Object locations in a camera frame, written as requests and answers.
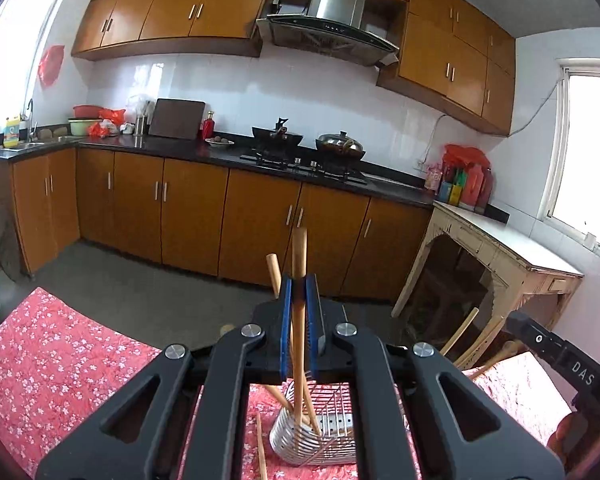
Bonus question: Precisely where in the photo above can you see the black kitchen countertop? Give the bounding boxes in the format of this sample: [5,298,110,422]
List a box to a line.
[0,132,435,208]

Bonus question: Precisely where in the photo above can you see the dark red sauce bottle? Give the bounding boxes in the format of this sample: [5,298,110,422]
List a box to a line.
[477,167,495,213]

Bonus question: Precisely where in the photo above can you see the wok with metal lid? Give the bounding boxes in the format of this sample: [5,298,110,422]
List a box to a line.
[315,131,367,162]

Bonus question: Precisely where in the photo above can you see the window with bright frame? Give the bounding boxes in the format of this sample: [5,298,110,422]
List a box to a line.
[0,0,75,126]

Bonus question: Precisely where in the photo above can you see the dark cloth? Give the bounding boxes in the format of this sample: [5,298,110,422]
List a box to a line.
[0,160,23,281]

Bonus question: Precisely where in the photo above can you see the metal wire utensil holder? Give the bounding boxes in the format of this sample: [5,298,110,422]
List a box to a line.
[269,379,358,466]

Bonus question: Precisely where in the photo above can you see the wooden cabinets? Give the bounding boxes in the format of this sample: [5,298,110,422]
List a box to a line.
[12,147,433,303]
[71,0,517,137]

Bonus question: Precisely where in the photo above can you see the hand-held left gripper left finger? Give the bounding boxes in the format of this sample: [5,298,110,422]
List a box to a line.
[35,276,293,480]

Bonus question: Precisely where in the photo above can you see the red floral tablecloth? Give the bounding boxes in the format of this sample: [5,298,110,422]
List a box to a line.
[0,287,576,480]

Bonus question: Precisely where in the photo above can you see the wooden upper cabinets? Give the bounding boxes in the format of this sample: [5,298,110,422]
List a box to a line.
[71,0,517,137]

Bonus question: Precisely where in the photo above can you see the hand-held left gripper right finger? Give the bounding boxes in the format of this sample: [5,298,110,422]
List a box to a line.
[305,275,566,480]

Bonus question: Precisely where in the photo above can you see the green plastic basin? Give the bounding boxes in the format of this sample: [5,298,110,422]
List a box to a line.
[68,117,103,137]

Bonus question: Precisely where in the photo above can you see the cream wooden side table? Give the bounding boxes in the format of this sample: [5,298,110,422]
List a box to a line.
[392,200,585,361]

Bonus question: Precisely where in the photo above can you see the white plastic bag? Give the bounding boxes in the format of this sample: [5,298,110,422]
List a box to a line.
[129,95,156,118]

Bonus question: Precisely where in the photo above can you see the black wok with handle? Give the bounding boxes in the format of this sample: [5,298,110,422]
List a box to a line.
[251,117,305,153]

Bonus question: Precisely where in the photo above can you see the black gas stove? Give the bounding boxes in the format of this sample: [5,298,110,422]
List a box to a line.
[240,152,368,185]

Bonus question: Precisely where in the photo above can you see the wooden lower cabinets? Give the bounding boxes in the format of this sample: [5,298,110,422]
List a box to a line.
[12,147,433,303]

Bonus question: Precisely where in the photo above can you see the steel range hood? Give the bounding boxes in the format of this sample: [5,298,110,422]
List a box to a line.
[255,0,401,68]

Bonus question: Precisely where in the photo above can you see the yellow dish soap bottle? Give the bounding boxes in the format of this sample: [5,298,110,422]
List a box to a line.
[3,116,21,148]

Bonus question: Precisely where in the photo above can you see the coloured seasoning boxes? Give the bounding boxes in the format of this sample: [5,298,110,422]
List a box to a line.
[437,180,463,206]

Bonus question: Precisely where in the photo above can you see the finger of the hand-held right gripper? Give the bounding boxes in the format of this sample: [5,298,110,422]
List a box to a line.
[506,309,570,370]

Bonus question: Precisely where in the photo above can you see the window with sliding panes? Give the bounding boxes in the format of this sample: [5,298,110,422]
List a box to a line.
[532,57,600,261]

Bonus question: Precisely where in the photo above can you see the dark wooden cutting board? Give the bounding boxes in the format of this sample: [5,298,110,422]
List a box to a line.
[148,98,207,140]

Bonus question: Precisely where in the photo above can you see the red plastic bag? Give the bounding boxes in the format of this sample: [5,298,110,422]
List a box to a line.
[87,108,127,138]

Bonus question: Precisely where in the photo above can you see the steel kitchen sink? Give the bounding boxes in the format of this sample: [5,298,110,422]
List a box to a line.
[2,135,81,153]

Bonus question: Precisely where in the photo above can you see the red bag hanging on wall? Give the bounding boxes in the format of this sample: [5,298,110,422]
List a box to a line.
[38,45,66,87]

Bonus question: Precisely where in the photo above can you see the person's right hand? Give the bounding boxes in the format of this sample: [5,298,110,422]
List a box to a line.
[547,412,588,467]

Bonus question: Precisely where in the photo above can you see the red bag over bottles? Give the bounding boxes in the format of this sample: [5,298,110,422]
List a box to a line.
[442,144,491,171]

